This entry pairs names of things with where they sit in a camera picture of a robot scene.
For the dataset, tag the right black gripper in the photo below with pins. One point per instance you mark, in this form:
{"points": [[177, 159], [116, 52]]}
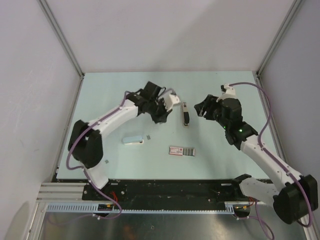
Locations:
{"points": [[207, 105]]}

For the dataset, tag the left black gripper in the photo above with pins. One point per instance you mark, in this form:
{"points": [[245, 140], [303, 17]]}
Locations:
{"points": [[162, 117]]}

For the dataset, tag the black staple remover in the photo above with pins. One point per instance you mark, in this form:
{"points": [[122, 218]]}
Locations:
{"points": [[185, 113]]}

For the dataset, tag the light blue stapler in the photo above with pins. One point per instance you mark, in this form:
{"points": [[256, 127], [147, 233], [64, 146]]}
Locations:
{"points": [[133, 140]]}

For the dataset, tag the red staple box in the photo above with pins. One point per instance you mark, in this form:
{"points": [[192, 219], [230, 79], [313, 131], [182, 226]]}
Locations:
{"points": [[182, 151]]}

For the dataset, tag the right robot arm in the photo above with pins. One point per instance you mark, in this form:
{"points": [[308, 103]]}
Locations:
{"points": [[291, 194]]}

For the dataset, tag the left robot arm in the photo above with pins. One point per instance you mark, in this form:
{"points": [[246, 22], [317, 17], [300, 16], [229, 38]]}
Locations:
{"points": [[86, 140]]}

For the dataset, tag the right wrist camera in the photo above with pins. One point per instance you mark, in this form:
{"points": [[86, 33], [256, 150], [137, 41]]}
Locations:
{"points": [[228, 92]]}

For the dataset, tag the right aluminium frame post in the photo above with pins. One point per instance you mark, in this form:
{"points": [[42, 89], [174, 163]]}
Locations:
{"points": [[280, 34]]}

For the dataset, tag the aluminium frame post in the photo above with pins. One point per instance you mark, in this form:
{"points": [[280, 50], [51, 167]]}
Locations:
{"points": [[54, 24], [280, 34]]}

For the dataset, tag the left aluminium frame post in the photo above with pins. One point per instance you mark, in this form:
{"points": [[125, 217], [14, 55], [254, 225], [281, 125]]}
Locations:
{"points": [[54, 24]]}

